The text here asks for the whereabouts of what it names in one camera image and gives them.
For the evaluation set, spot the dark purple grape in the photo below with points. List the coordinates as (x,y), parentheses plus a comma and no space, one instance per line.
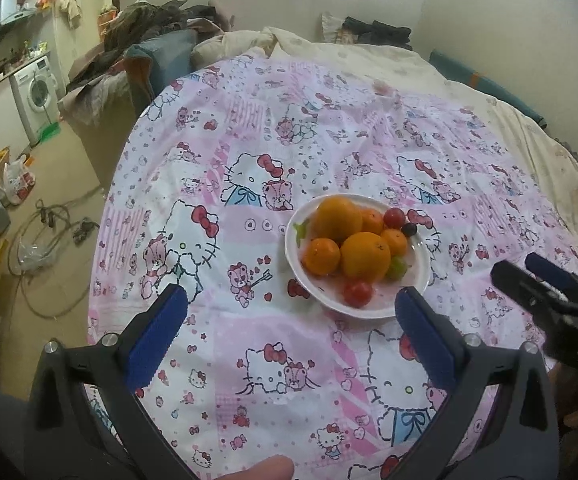
(409,230)

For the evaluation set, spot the cream duvet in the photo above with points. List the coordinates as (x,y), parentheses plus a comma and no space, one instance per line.
(519,125)

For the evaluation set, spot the large orange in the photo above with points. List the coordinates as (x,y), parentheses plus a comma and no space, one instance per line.
(339,220)
(365,256)

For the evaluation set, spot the green grape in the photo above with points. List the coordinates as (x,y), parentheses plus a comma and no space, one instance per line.
(397,268)

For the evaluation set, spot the pile of dark clothes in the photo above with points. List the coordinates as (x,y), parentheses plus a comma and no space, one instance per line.
(134,25)

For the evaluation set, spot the person's left hand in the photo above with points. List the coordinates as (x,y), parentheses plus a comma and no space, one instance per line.
(264,469)

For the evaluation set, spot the red cherry tomato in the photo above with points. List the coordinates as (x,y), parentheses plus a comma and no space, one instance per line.
(358,293)
(394,218)

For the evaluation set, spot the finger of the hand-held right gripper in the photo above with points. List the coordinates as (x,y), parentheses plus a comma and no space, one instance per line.
(524,285)
(554,270)

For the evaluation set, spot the folded dark clothes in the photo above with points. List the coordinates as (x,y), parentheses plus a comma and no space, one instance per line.
(374,30)

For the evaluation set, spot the small tangerine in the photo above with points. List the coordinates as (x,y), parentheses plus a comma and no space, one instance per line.
(395,241)
(372,221)
(321,256)

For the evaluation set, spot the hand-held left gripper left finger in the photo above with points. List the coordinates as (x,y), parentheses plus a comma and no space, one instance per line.
(164,330)

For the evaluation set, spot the white plastic bag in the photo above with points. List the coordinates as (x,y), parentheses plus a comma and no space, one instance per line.
(19,180)

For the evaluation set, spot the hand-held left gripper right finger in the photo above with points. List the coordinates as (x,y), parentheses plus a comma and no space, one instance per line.
(424,330)

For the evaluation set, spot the white washing machine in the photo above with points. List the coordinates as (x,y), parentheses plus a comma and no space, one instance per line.
(34,95)

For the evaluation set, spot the pink cartoon printed blanket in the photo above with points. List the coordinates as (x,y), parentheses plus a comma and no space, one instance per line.
(269,350)

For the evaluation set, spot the teal mattress edge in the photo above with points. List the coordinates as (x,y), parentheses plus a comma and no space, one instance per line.
(489,85)

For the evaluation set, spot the white plate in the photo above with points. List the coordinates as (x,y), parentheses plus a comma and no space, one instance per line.
(326,290)

